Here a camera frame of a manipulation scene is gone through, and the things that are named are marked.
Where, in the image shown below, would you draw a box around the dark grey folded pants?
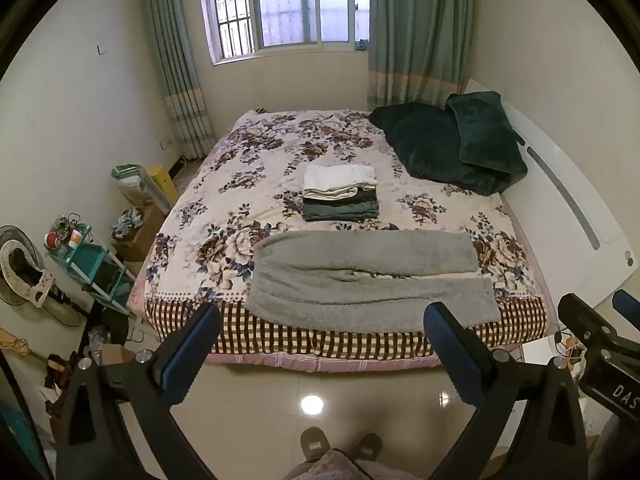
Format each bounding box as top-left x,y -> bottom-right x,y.
301,207 -> 380,223

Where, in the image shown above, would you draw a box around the dark green plush blanket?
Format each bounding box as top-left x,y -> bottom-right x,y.
369,102 -> 516,196

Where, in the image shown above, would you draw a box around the standing fan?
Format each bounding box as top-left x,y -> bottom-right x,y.
0,225 -> 82,329

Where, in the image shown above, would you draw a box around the teal shelf cart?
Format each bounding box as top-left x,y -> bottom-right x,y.
46,224 -> 135,317

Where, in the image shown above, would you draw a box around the bed with floral cover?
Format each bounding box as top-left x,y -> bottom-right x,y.
127,107 -> 558,361

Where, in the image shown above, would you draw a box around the green striped curtain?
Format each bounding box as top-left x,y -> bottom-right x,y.
366,0 -> 477,112
139,0 -> 217,162

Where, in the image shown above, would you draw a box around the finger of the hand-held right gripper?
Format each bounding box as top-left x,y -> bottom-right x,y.
557,294 -> 621,349
612,289 -> 640,319

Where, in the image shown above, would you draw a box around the white folded garment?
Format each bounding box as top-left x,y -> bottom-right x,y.
303,164 -> 378,192

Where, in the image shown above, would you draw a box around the tangled cables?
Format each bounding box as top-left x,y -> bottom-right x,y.
551,329 -> 585,367

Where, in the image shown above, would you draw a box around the dark green pillow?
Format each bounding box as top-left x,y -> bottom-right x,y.
446,91 -> 529,179

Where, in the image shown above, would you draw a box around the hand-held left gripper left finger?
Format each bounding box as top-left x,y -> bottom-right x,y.
55,301 -> 223,480

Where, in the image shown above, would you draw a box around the grey fleece pants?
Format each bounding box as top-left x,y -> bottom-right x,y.
246,229 -> 502,335

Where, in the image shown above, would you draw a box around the small cardboard box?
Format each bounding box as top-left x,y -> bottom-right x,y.
99,343 -> 137,367

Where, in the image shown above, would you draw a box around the pink bed sheet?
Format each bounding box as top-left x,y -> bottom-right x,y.
204,350 -> 443,374

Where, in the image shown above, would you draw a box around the person's grey slipper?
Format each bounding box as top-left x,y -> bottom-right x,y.
299,426 -> 334,462
352,433 -> 384,462

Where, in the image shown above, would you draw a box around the dark green folded pants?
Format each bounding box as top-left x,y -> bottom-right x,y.
303,187 -> 379,212

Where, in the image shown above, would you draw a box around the white plastic bin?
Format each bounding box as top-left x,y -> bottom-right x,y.
110,163 -> 152,207

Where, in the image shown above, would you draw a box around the cream folded garment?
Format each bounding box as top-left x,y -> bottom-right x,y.
302,187 -> 362,200

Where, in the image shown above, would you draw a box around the white bed headboard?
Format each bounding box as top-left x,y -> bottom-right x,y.
462,77 -> 640,308

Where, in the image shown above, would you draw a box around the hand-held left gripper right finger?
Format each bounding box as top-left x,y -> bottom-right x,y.
422,301 -> 591,480

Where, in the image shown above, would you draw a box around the barred window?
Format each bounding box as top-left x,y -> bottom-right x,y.
196,0 -> 372,67

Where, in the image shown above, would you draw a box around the yellow box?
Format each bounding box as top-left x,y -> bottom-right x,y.
146,164 -> 180,207

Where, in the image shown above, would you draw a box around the blue and white cloth bundle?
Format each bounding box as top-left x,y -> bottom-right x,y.
112,208 -> 147,239

